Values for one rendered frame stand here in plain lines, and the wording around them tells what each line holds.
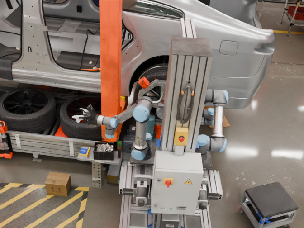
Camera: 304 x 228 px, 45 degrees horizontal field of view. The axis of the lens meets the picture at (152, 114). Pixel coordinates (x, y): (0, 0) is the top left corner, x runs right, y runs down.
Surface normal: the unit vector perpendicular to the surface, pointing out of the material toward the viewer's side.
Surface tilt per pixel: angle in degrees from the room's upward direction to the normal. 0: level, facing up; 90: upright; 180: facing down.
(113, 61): 90
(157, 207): 89
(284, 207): 0
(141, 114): 82
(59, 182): 0
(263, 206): 0
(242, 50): 90
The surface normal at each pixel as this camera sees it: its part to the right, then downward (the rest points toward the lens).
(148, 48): -0.11, 0.60
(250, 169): 0.07, -0.79
